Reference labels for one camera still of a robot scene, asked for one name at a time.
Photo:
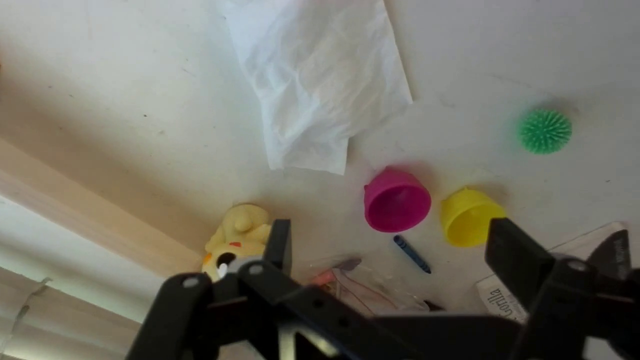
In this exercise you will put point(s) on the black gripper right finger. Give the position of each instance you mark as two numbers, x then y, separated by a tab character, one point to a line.
568	298

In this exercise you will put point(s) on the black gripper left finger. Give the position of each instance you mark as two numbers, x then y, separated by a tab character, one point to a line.
197	318

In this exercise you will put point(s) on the green spiky ball toy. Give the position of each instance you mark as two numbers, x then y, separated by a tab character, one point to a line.
544	130

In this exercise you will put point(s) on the pink plastic bowl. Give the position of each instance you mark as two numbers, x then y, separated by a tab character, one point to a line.
394	200

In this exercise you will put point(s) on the yellow bunny toy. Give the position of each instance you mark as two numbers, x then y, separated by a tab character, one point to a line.
242	234

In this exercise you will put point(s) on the white crumpled cloth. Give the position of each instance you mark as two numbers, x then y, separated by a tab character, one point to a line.
323	70

